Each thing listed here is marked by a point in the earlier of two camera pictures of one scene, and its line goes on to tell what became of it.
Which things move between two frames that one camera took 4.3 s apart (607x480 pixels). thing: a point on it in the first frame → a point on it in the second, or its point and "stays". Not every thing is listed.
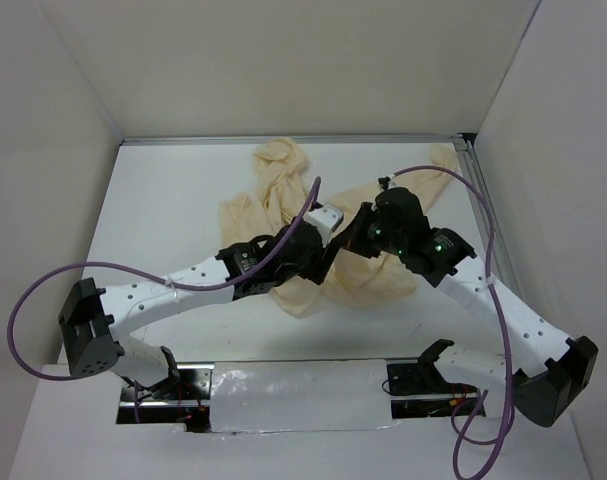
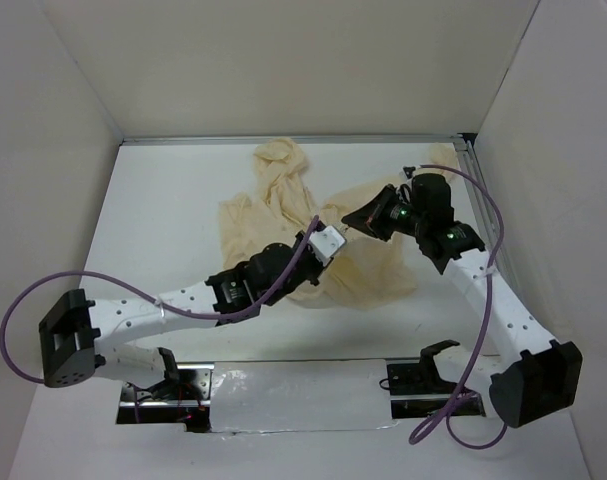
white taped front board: (280, 396) stays
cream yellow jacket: (281, 190) stays
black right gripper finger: (356, 236) → (373, 216)
